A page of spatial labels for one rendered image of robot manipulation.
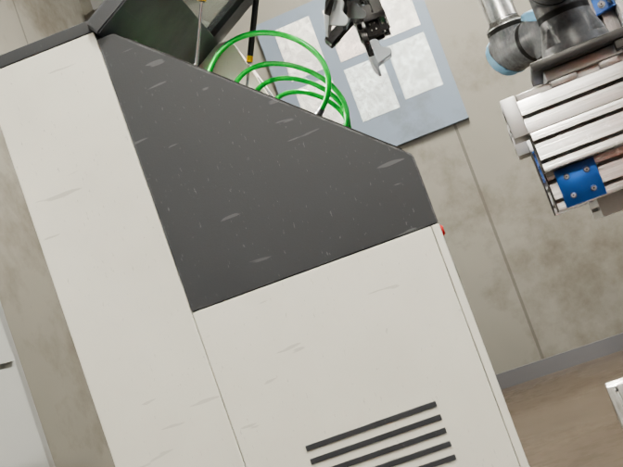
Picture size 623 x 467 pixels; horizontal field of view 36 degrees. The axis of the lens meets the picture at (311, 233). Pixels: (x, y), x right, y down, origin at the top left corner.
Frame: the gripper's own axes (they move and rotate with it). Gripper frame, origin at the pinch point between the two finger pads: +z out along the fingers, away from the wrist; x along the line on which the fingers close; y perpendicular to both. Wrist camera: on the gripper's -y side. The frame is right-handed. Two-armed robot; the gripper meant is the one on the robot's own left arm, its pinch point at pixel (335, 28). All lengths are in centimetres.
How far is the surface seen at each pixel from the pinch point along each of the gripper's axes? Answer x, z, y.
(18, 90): -50, 20, -52
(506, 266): 231, 180, -5
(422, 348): -31, 50, 51
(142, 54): -33.8, 8.0, -29.4
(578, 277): 242, 176, 29
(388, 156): -17.9, 16.7, 28.4
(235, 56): 31, 31, -49
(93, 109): -44, 21, -34
